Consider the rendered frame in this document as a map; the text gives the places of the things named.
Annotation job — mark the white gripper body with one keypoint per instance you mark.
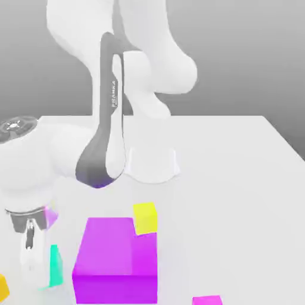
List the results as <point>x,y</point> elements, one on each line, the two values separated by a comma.
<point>39,259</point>

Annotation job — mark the small orange cube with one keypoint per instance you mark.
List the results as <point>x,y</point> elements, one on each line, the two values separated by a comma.
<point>3,289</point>

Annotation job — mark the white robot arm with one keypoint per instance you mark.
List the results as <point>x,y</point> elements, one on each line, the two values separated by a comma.
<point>71,147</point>

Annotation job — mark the small magenta cube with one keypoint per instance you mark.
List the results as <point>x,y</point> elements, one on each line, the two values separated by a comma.
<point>206,300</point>

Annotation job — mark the large magenta box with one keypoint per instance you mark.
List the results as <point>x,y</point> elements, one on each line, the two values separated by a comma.
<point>107,262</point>

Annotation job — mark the small yellow cube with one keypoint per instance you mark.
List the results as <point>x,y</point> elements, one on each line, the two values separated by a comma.
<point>145,219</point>

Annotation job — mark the small teal cube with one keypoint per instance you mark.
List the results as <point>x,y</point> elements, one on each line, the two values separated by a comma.
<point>56,269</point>

